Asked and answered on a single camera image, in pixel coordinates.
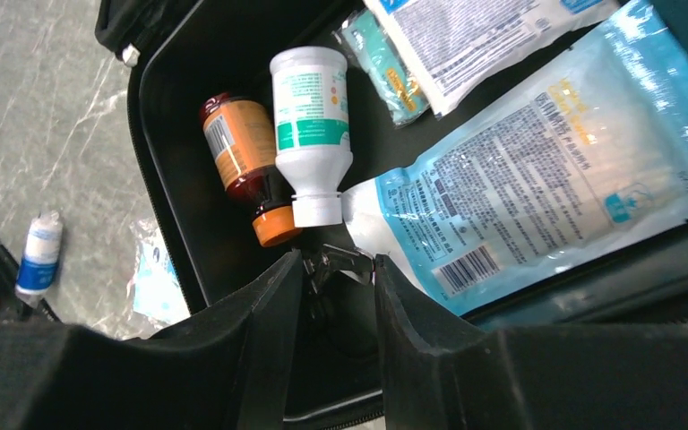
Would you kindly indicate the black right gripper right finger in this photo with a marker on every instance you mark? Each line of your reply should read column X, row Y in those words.
column 441, row 372

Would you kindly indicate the brown bottle orange cap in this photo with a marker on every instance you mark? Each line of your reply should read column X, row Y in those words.
column 242, row 142

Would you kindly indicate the white gauze dressing packet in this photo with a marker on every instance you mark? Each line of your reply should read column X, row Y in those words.
column 451, row 46

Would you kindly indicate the blue cotton swab packet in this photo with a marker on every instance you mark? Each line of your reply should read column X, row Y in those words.
column 586, row 156

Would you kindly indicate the black handled scissors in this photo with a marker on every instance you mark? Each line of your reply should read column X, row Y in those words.
column 338, row 307

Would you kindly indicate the white bottle green label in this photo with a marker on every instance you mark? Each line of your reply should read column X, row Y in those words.
column 310, row 112

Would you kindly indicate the red medicine kit case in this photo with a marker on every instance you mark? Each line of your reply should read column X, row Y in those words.
column 185, row 52

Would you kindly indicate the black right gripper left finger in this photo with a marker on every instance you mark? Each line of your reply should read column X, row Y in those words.
column 226, row 367

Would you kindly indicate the alcohol wipes clear bag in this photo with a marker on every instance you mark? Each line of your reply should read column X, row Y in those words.
column 154, row 286

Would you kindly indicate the teal header small items bag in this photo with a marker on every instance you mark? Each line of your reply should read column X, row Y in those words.
column 368, row 47

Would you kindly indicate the white bandage roll blue label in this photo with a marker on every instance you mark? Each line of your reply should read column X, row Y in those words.
column 40, row 256

